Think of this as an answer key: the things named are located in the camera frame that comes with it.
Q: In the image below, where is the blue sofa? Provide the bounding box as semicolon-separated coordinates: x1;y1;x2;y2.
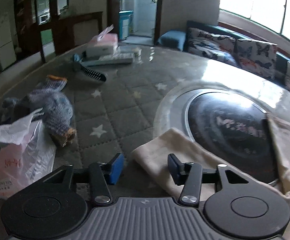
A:
156;21;290;91

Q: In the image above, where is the butterfly pillow upright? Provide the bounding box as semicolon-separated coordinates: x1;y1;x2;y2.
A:
236;38;277;79

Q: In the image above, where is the blue white small cabinet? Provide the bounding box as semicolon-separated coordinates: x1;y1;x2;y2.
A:
119;10;133;40

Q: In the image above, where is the white plastic bag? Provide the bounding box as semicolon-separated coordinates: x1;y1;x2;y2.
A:
0;108;56;199

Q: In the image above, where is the butterfly pillow lying flat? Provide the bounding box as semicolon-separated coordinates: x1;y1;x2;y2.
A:
187;28;238;67

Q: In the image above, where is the cream beige sweatshirt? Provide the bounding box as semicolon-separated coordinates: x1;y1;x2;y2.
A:
132;113;290;239

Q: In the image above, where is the pink white tissue box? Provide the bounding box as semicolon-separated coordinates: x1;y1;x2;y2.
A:
85;24;118;58

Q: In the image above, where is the black teal comb brush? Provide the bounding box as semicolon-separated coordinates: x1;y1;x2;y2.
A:
72;54;107;82

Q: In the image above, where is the white remote control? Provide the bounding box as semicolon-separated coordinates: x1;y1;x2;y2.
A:
80;53;135;67

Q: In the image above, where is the dark wooden display cabinet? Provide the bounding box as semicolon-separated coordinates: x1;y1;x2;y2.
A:
14;0;68;62

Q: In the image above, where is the black round induction cooktop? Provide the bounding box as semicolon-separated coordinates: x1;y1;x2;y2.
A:
185;90;278;185

